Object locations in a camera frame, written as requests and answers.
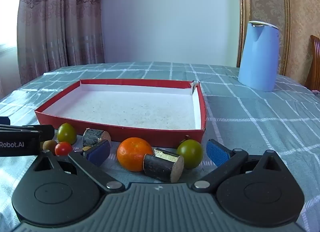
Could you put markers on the light blue kettle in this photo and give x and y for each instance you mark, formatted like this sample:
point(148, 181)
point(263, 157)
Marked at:
point(257, 66)

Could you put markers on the shallow red cardboard box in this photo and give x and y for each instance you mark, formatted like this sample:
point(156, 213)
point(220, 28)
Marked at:
point(150, 136)

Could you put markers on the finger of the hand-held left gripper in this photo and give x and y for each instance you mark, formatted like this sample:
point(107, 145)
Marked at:
point(45, 131)
point(4, 120)

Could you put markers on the orange tomato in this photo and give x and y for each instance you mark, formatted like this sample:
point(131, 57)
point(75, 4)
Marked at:
point(131, 154)

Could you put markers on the wooden chair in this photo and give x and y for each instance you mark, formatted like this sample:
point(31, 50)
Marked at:
point(314, 66)

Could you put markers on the patterned pink curtain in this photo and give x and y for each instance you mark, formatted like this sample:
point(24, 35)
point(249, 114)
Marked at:
point(62, 34)

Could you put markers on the eggplant slice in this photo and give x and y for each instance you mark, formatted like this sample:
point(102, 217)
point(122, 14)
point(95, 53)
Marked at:
point(160, 167)

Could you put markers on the eggplant chunk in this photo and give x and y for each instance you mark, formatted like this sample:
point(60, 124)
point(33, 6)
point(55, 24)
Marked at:
point(93, 136)

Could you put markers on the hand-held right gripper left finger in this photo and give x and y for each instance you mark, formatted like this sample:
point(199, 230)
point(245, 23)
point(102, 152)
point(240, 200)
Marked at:
point(98, 152)

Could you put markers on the green tomato with stem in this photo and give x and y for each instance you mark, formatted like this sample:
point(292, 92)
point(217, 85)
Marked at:
point(190, 153)

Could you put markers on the teal checked tablecloth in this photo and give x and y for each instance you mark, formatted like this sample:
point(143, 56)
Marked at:
point(250, 121)

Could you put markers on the gold wall frame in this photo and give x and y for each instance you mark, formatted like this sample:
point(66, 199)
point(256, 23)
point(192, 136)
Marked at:
point(243, 1)

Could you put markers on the red cherry tomato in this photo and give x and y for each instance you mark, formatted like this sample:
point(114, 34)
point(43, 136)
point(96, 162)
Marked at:
point(63, 148)

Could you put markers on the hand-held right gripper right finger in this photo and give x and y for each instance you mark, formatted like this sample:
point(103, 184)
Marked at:
point(217, 153)

